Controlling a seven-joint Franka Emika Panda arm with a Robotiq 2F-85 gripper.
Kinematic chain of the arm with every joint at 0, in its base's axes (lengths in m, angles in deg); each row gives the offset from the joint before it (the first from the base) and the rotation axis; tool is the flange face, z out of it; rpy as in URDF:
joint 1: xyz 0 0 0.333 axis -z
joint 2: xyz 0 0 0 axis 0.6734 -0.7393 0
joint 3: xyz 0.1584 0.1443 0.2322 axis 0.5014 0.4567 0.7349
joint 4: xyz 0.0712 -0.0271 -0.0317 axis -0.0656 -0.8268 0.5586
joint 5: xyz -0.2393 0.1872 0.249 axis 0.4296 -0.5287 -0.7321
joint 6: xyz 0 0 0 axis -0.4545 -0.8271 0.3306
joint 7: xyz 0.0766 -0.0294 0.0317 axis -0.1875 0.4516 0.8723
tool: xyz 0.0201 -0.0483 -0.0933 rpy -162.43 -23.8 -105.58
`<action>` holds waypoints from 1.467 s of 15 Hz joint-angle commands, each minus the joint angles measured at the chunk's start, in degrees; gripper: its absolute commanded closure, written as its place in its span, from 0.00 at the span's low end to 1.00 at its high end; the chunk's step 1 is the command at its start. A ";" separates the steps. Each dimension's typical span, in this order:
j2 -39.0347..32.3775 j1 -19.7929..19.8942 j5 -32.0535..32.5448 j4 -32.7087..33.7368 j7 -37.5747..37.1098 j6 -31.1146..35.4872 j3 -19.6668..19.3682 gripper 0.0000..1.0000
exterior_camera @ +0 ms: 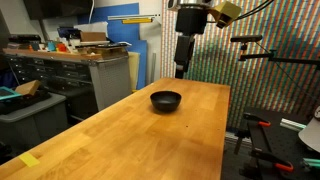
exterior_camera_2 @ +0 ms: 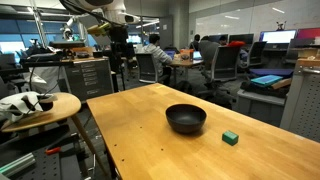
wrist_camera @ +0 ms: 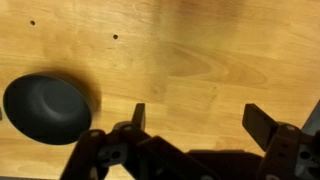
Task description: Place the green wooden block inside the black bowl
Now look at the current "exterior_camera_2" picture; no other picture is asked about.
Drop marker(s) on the teal flat box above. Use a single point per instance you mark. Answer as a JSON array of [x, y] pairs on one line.
[[267, 80]]

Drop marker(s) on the black bowl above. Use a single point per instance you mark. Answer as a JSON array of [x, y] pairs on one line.
[[185, 118]]

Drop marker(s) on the wooden block on bin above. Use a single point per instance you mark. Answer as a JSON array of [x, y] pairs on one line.
[[282, 83]]

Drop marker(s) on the grey storage bin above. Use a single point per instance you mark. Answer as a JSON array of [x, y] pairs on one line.
[[268, 109]]

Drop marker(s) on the grey office chair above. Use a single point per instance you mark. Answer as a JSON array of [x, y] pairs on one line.
[[223, 69]]

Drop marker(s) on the black mesh office chair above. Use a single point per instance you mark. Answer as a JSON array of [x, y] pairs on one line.
[[147, 68]]

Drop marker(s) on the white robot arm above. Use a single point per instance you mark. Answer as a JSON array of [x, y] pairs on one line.
[[111, 15]]

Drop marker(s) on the seated person grey shirt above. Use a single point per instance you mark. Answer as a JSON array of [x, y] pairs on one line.
[[162, 60]]

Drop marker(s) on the orange handled clamp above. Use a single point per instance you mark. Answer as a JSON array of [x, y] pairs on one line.
[[52, 151]]

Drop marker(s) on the black camera on stand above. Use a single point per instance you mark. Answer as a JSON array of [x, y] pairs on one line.
[[66, 44]]

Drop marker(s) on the grey perforated cabinet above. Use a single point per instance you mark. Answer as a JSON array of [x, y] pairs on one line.
[[302, 106]]

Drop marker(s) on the round wooden side table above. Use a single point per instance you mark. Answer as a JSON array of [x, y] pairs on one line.
[[65, 106]]

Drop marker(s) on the computer monitor lit screen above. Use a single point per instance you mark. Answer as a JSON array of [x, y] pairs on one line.
[[284, 36]]

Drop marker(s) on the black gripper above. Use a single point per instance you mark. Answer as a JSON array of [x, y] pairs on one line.
[[118, 37]]

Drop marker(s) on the grey drawer cabinet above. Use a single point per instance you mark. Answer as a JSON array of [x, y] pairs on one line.
[[89, 78]]

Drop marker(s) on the white crumpled cloth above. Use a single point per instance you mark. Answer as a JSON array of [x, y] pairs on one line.
[[15, 107]]

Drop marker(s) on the green wooden block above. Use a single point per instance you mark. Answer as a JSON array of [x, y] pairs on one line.
[[230, 137]]

